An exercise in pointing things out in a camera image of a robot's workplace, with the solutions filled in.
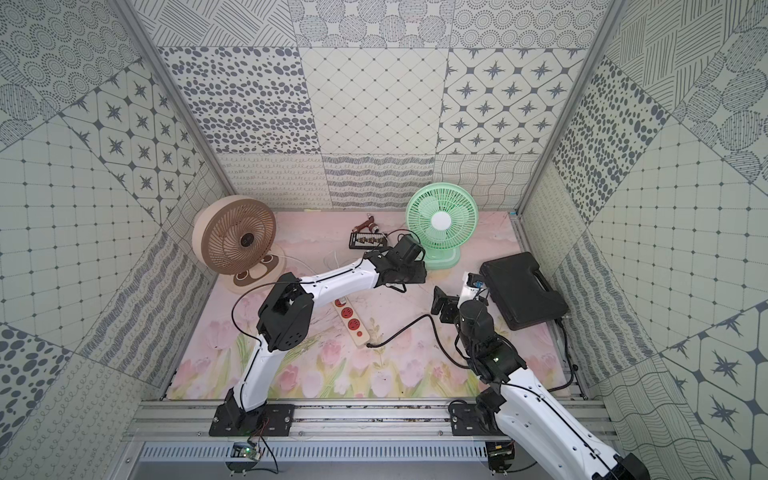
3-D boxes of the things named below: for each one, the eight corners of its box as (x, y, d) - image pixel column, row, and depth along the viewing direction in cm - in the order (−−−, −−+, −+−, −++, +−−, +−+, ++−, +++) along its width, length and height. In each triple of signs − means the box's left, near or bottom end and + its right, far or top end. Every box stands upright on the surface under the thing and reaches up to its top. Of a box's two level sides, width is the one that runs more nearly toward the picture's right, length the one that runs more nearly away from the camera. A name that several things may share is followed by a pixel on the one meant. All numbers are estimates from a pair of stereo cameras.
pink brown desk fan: (237, 302, 97) (180, 238, 71) (254, 256, 109) (211, 188, 83) (274, 302, 97) (232, 238, 71) (288, 256, 109) (255, 188, 83)
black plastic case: (508, 333, 91) (515, 324, 86) (476, 272, 105) (480, 261, 100) (563, 317, 94) (572, 308, 89) (524, 260, 109) (531, 249, 104)
